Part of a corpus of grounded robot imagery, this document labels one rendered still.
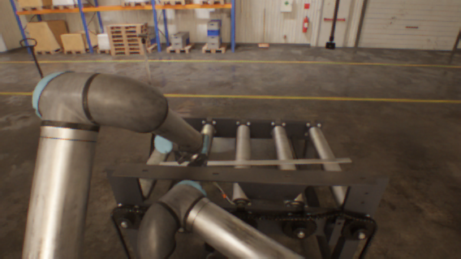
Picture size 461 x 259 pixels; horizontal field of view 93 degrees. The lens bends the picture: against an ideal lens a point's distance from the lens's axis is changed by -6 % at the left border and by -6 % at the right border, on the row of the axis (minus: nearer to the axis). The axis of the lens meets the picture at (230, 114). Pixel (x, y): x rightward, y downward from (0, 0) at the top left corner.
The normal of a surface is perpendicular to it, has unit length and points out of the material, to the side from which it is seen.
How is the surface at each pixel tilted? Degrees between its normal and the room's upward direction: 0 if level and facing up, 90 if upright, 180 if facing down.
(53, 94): 54
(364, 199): 90
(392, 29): 90
